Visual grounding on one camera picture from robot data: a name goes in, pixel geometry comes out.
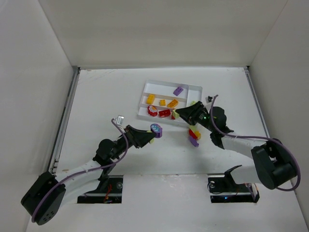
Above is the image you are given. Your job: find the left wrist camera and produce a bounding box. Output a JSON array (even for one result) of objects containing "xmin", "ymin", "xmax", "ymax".
[{"xmin": 115, "ymin": 115, "xmax": 124, "ymax": 127}]

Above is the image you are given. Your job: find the yellow small lego brick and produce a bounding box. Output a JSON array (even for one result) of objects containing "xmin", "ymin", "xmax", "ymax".
[{"xmin": 159, "ymin": 100, "xmax": 166, "ymax": 106}]

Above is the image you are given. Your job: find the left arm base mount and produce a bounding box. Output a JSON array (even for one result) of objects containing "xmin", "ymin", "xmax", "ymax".
[{"xmin": 77, "ymin": 175, "xmax": 124, "ymax": 204}]

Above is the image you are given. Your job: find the white sorting tray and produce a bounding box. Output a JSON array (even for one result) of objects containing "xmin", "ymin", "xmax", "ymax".
[{"xmin": 138, "ymin": 80, "xmax": 203, "ymax": 127}]

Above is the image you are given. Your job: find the red rounded lego brick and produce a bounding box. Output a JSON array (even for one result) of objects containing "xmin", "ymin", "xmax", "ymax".
[{"xmin": 147, "ymin": 105, "xmax": 158, "ymax": 117}]

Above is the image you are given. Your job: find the yellow curved lego brick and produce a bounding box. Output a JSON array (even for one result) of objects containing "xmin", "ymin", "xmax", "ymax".
[{"xmin": 195, "ymin": 130, "xmax": 201, "ymax": 140}]

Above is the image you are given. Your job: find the yellow long lego brick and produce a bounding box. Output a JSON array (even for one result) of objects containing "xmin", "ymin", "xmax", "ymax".
[{"xmin": 167, "ymin": 99, "xmax": 179, "ymax": 108}]

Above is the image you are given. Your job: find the red curved lego brick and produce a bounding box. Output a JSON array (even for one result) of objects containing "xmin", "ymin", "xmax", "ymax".
[{"xmin": 188, "ymin": 129, "xmax": 197, "ymax": 139}]

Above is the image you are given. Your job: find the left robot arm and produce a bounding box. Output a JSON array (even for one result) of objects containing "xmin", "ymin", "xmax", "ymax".
[{"xmin": 21, "ymin": 125, "xmax": 156, "ymax": 225}]

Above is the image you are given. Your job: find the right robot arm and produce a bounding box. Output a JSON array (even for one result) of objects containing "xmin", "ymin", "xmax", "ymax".
[{"xmin": 175, "ymin": 101, "xmax": 300, "ymax": 189}]

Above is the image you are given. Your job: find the purple butterfly lego brick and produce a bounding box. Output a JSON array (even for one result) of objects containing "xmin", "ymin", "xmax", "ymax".
[{"xmin": 173, "ymin": 87, "xmax": 183, "ymax": 96}]

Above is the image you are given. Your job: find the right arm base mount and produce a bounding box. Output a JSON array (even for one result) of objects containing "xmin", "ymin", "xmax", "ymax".
[{"xmin": 207, "ymin": 165, "xmax": 260, "ymax": 203}]

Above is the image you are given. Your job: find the yellow butterfly lego brick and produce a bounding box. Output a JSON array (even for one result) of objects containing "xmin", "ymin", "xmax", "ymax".
[{"xmin": 146, "ymin": 94, "xmax": 155, "ymax": 105}]

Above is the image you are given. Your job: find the purple curved lego brick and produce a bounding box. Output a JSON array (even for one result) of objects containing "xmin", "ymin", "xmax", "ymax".
[{"xmin": 189, "ymin": 136, "xmax": 199, "ymax": 147}]

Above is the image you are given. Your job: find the red large lego brick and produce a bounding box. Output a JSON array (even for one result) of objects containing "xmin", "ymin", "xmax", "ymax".
[{"xmin": 158, "ymin": 109, "xmax": 171, "ymax": 118}]

